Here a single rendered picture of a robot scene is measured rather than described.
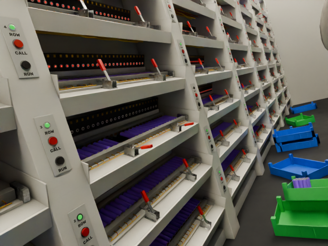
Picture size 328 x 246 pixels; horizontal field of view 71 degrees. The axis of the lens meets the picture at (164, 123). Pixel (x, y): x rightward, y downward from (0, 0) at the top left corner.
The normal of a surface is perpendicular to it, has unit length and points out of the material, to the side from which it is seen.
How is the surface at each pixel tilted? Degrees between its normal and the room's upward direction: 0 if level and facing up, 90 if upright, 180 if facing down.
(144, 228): 22
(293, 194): 72
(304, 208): 90
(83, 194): 90
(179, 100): 90
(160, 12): 90
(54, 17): 112
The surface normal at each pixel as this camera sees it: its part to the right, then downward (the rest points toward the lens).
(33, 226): 0.85, 0.17
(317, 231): -0.53, 0.23
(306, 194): -0.60, -0.07
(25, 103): 0.79, -0.21
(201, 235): 0.02, -0.96
